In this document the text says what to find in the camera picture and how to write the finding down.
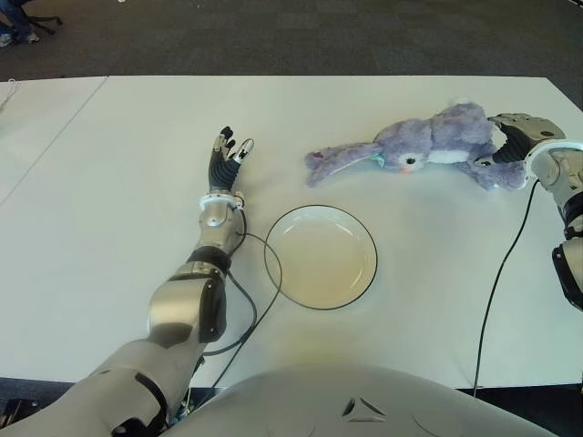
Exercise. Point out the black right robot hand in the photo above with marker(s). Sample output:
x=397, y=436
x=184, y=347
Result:
x=524, y=127

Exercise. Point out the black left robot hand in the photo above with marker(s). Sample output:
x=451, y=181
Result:
x=221, y=175

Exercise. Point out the purple plush bunny doll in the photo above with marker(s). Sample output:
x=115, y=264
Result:
x=410, y=141

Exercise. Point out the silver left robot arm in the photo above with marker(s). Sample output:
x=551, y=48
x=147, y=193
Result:
x=177, y=300

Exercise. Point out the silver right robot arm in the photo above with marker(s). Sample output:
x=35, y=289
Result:
x=560, y=168

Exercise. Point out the white plate with black rim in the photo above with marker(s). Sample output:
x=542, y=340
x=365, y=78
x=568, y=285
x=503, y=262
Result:
x=319, y=264

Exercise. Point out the black office chair base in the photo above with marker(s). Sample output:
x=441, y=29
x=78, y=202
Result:
x=45, y=20

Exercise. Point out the silver robot torso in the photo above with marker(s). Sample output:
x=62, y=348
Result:
x=319, y=405

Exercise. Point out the black device beneath table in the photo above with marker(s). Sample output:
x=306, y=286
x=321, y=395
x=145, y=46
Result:
x=18, y=409

